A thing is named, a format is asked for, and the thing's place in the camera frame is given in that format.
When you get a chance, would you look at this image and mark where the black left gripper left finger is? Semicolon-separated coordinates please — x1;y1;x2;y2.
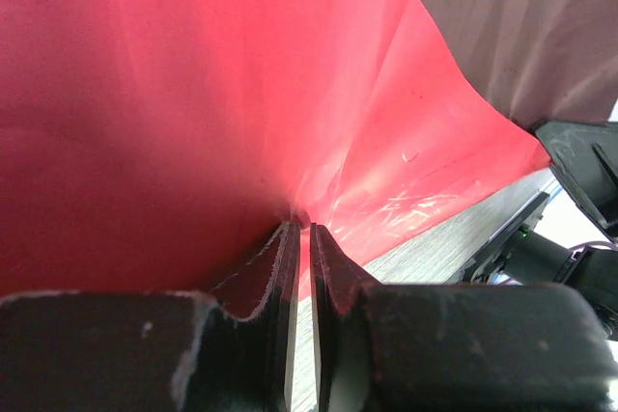
1;223;300;411

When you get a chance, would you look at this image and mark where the dark red wrapping paper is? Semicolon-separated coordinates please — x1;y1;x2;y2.
0;0;618;297

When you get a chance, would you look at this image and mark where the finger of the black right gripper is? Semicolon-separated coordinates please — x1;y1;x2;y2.
531;120;617;232

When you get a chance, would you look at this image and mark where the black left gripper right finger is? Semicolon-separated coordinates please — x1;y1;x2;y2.
310;225;617;411

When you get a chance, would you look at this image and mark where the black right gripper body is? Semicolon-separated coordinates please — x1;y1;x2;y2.
463;192;617;340

